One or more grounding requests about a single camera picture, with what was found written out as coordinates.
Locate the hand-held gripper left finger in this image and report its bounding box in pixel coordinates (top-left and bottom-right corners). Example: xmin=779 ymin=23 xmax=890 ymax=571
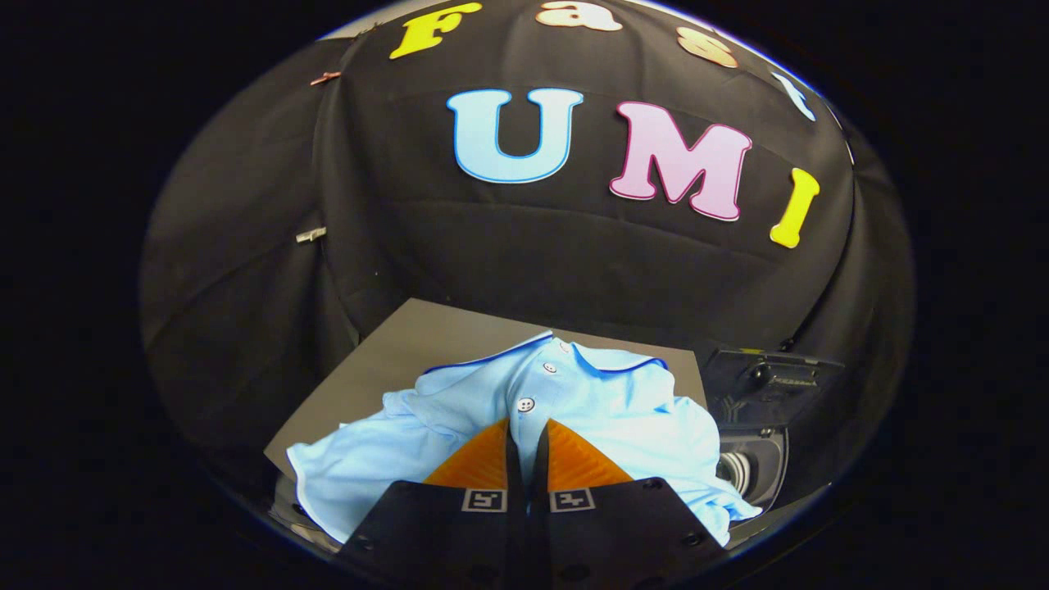
xmin=336 ymin=418 xmax=528 ymax=590

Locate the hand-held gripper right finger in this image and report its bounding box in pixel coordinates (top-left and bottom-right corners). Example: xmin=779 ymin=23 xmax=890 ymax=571
xmin=529 ymin=420 xmax=730 ymax=590

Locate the light blue polo shirt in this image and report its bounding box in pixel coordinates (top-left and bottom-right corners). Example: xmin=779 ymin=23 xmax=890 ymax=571
xmin=287 ymin=330 xmax=763 ymax=546

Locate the dark washing machine lid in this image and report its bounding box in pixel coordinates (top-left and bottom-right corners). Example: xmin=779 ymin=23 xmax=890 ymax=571
xmin=703 ymin=348 xmax=845 ymax=429

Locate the grey cabinet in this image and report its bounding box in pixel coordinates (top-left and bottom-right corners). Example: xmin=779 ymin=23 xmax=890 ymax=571
xmin=264 ymin=298 xmax=707 ymax=492

